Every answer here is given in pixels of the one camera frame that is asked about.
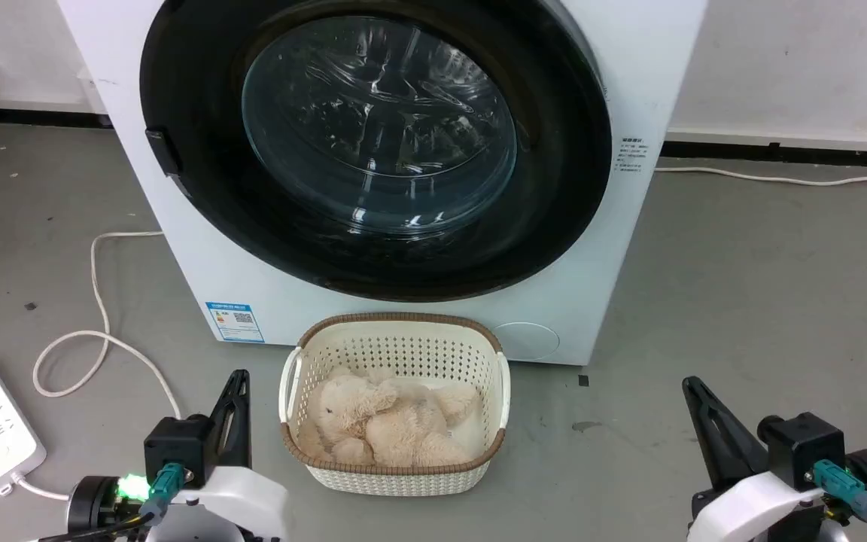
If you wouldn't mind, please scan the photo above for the blue energy label sticker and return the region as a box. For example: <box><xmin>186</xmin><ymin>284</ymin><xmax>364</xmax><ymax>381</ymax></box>
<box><xmin>205</xmin><ymin>302</ymin><xmax>266</xmax><ymax>344</ymax></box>

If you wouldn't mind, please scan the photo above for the black round washer door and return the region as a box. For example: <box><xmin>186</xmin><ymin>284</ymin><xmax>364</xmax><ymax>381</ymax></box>
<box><xmin>139</xmin><ymin>0</ymin><xmax>613</xmax><ymax>303</ymax></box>

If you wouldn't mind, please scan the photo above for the beige plush toy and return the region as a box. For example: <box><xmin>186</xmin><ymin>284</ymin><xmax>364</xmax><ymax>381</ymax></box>
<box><xmin>297</xmin><ymin>367</ymin><xmax>481</xmax><ymax>467</ymax></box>

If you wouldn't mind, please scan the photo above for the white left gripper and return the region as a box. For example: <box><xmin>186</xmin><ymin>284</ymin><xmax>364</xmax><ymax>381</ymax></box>
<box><xmin>149</xmin><ymin>369</ymin><xmax>289</xmax><ymax>542</ymax></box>

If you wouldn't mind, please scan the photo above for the right green-plug black cable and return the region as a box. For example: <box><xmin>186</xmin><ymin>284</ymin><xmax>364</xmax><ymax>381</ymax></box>
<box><xmin>812</xmin><ymin>459</ymin><xmax>867</xmax><ymax>542</ymax></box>

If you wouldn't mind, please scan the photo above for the cream plastic laundry basket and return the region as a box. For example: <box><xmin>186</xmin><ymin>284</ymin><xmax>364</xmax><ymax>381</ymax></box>
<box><xmin>278</xmin><ymin>312</ymin><xmax>511</xmax><ymax>498</ymax></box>

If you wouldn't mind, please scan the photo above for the white power strip cable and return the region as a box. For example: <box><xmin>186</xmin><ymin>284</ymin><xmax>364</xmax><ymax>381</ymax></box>
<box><xmin>11</xmin><ymin>230</ymin><xmax>182</xmax><ymax>502</ymax></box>

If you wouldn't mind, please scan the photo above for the white cable along wall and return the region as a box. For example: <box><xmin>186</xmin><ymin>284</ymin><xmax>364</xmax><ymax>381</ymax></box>
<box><xmin>654</xmin><ymin>166</ymin><xmax>867</xmax><ymax>187</ymax></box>

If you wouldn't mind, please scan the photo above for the white front-load washing machine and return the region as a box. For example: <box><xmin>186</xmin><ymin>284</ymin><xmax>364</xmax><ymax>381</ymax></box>
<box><xmin>57</xmin><ymin>0</ymin><xmax>708</xmax><ymax>367</ymax></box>

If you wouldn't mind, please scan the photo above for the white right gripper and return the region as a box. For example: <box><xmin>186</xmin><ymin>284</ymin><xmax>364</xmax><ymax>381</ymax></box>
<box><xmin>682</xmin><ymin>376</ymin><xmax>829</xmax><ymax>542</ymax></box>

